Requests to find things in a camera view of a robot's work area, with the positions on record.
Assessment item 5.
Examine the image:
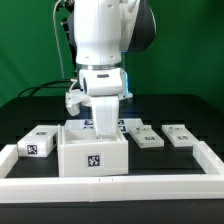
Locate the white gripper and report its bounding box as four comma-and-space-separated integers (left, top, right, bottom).
79, 68, 123, 137

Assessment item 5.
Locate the white door panel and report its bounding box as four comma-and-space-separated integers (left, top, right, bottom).
162, 124, 197, 147
129, 125, 164, 148

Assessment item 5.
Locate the white cabinet body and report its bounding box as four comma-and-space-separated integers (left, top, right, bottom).
57, 126, 128, 177

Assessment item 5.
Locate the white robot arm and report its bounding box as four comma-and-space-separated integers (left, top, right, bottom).
74, 0, 156, 137

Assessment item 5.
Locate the white cabinet top block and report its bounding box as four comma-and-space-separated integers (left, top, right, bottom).
17, 125, 58, 157

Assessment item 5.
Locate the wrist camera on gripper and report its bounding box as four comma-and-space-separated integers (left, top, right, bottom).
65, 89, 91, 116

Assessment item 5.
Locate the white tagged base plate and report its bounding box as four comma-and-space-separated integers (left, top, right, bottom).
65, 118, 143, 133

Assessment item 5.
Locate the black cable bundle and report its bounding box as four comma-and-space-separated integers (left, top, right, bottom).
17, 78, 81, 98

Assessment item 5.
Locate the grey hanging cable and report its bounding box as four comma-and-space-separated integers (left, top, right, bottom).
52, 0, 66, 81

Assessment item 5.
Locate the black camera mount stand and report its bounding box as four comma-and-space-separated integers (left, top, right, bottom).
55, 0, 78, 68

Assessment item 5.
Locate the white U-shaped workspace frame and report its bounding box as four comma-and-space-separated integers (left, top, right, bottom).
0, 141, 224, 203

